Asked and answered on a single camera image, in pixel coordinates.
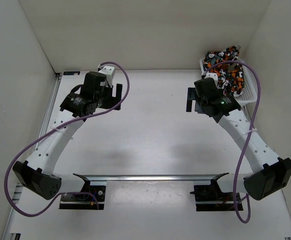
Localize camouflage orange black shorts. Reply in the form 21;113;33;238
203;45;245;97

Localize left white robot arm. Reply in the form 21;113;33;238
12;66;123;200

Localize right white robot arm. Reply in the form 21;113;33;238
186;77;291;201

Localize white plastic mesh basket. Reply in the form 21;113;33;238
199;57;258;107

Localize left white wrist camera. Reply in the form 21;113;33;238
98;65;116;86

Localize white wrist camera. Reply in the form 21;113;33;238
98;65;116;86
202;72;218;82

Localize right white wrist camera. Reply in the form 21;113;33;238
202;72;218;82

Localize aluminium front rail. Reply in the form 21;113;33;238
82;174;218;182

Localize aluminium rail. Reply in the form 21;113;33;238
82;174;218;182
1;73;63;240

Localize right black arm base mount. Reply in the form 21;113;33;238
190;173;235;212

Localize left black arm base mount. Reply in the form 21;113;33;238
59;173;107;211

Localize aluminium left side rail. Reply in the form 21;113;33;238
1;73;63;240

